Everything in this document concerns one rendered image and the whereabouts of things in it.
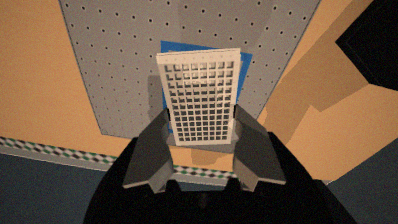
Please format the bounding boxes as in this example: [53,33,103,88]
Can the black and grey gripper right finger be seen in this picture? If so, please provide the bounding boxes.
[232,104,334,224]

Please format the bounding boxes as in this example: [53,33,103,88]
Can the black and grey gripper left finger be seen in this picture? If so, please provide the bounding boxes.
[83,107,174,224]

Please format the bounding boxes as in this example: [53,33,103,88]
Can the blue rectangular tape outline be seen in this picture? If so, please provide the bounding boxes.
[161,40,253,133]

